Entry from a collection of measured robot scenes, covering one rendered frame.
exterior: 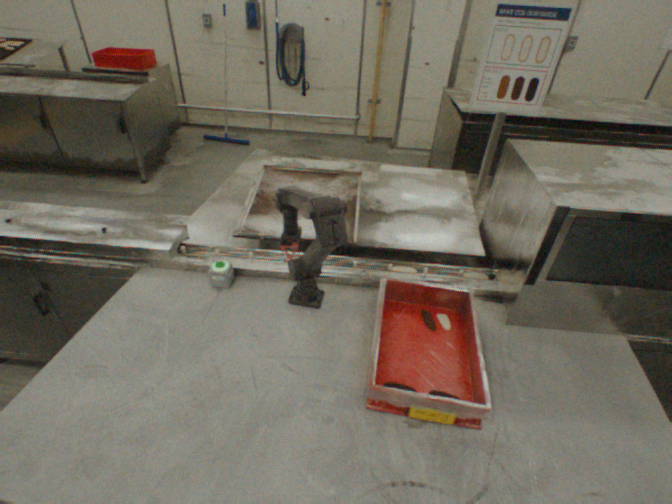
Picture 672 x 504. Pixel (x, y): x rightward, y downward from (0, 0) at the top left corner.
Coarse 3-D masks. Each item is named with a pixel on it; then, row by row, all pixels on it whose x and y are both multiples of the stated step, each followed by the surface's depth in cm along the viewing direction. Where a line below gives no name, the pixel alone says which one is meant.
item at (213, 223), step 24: (240, 168) 229; (216, 192) 204; (240, 192) 205; (192, 216) 184; (216, 216) 185; (480, 216) 196; (192, 240) 168; (216, 240) 169; (240, 240) 170; (264, 240) 171; (336, 264) 159; (456, 264) 163; (480, 264) 164
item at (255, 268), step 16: (32, 256) 155; (48, 256) 153; (64, 256) 153; (80, 256) 152; (96, 256) 151; (112, 256) 151; (176, 256) 152; (192, 256) 153; (208, 256) 153; (240, 272) 150; (256, 272) 149; (272, 272) 148; (288, 272) 148; (336, 272) 149; (352, 272) 149; (368, 272) 149; (384, 272) 150; (480, 288) 145; (496, 288) 145
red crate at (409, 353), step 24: (384, 312) 138; (408, 312) 138; (432, 312) 139; (456, 312) 139; (384, 336) 129; (408, 336) 129; (432, 336) 130; (456, 336) 130; (384, 360) 121; (408, 360) 121; (432, 360) 122; (456, 360) 122; (408, 384) 114; (432, 384) 115; (456, 384) 115; (384, 408) 107; (408, 408) 105
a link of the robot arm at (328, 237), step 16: (320, 208) 99; (336, 208) 101; (320, 224) 99; (336, 224) 101; (320, 240) 100; (336, 240) 102; (304, 256) 125; (320, 256) 113; (304, 272) 130; (320, 272) 135
